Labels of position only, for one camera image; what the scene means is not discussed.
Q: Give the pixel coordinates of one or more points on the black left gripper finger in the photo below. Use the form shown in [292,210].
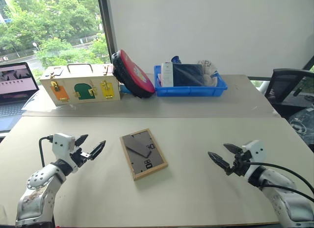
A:
[97,150]
[81,140]

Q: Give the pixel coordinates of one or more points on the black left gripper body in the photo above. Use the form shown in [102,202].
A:
[78,157]

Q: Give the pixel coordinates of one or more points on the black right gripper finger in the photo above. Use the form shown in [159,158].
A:
[219,161]
[233,149]

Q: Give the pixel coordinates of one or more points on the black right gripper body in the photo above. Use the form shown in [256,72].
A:
[241,164]

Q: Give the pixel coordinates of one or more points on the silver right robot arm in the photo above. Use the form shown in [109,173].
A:
[287,201]

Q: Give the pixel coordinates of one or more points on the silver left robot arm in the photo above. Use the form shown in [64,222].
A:
[36,186]

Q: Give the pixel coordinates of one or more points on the laptop computer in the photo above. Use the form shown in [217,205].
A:
[13,78]

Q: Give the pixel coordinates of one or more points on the wooden framed square clock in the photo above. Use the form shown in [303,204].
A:
[137,161]

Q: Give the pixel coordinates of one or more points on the wooden latch box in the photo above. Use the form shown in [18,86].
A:
[81,77]

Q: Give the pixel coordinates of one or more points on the blue plastic bin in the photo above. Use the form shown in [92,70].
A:
[191,91]

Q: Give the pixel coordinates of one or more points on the white patterned cloth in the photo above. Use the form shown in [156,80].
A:
[209,73]

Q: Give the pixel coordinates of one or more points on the red and black round disc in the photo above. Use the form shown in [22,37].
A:
[133,78]

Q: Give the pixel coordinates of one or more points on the black office chair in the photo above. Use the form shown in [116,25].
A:
[287,88]

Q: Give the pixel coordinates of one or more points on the dark blue notebook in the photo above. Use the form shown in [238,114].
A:
[189,74]

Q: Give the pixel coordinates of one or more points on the white slim carton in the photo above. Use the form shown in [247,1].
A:
[167,74]

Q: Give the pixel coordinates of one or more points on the small blue object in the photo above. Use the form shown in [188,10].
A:
[176,58]

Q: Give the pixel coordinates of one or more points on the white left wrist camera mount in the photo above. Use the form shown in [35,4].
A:
[61,144]

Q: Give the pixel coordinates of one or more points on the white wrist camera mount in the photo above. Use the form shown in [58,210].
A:
[257,150]
[61,144]

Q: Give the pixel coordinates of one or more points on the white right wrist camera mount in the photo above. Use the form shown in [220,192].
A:
[257,150]

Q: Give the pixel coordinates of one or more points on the dark window frame post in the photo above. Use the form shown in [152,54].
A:
[106,27]

